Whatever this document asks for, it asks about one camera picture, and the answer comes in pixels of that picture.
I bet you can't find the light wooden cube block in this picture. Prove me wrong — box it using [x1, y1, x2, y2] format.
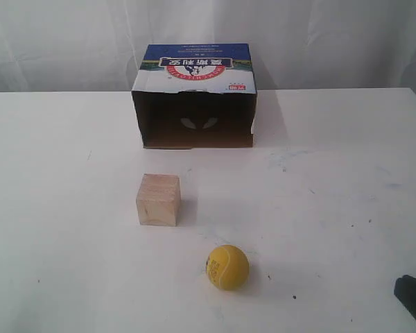
[136, 173, 181, 227]

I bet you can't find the yellow tennis ball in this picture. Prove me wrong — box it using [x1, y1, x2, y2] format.
[205, 245, 250, 291]

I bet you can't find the open printed cardboard box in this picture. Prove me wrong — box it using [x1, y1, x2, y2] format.
[131, 43, 257, 149]

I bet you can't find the white backdrop curtain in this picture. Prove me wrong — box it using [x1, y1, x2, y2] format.
[0, 1, 416, 93]

